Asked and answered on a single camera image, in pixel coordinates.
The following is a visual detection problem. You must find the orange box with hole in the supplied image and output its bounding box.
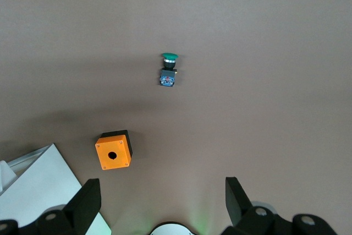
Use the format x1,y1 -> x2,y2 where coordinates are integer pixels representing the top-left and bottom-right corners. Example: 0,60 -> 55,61
95,129 -> 134,170

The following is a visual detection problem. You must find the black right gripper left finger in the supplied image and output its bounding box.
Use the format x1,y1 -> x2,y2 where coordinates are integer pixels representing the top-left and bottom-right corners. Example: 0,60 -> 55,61
0,178 -> 102,235

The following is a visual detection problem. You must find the green mushroom push button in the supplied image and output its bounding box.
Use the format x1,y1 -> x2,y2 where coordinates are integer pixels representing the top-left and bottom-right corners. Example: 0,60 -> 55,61
158,52 -> 179,88

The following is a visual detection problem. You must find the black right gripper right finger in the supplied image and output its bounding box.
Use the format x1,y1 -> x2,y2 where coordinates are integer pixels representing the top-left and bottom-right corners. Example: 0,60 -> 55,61
222,176 -> 339,235

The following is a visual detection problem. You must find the white drawer cabinet shell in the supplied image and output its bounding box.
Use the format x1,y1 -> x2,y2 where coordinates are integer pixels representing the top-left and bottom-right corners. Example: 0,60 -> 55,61
0,143 -> 112,235

